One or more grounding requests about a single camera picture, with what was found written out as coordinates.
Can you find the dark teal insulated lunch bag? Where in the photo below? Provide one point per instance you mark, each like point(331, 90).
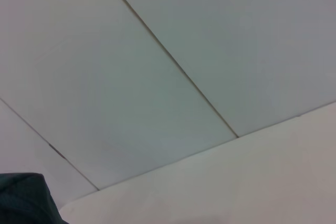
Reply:
point(23, 200)

